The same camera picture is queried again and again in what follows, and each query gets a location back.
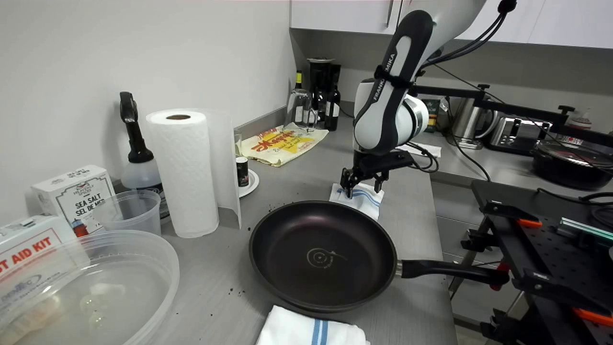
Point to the small green yellow box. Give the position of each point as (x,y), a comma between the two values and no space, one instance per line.
(437,113)

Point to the small condiment bottle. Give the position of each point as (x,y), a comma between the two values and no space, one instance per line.
(299,107)

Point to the small white blue-striped towel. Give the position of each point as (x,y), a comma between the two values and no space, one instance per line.
(299,329)

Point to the spray bottle with black trigger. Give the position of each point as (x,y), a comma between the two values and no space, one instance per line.
(136,160)

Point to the black perforated breadboard table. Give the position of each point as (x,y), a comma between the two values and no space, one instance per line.
(575,270)

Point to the white wall cabinet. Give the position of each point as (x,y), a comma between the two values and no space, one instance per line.
(542,22)

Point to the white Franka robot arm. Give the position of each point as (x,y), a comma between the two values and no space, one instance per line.
(389,122)

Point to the silver toaster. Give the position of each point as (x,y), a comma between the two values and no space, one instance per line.
(519,134)

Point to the white paper towel roll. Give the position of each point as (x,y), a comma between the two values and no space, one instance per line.
(184,180)

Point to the clear plastic bowl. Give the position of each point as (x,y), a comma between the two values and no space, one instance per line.
(96,295)

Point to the yellow printed bag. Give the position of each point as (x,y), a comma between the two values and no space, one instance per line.
(280,145)

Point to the folded white cloth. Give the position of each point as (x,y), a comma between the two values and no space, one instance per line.
(431,153)

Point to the white flat bar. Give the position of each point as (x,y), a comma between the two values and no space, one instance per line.
(584,229)

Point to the spice jar with dark label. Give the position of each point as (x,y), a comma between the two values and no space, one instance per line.
(241,174)

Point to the black coffee machine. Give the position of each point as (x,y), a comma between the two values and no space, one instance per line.
(322,93)

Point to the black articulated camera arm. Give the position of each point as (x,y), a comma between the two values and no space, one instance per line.
(510,107)

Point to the white first aid kit box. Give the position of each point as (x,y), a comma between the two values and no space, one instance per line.
(31,256)

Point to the round white tray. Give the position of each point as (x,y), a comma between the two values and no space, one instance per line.
(249,187)

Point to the silver metal pot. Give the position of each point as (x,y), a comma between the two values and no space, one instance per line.
(471,122)

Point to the black cooking pot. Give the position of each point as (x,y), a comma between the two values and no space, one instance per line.
(571,166)

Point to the black frying pan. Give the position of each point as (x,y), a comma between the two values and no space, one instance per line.
(318,256)

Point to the white printed cardboard box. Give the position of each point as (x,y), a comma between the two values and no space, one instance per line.
(77,195)

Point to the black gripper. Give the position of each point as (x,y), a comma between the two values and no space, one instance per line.
(383,160)

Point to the clear plastic cup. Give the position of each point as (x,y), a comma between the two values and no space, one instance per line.
(136,214)

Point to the large white blue-striped towel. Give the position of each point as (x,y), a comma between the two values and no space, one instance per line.
(366,205)

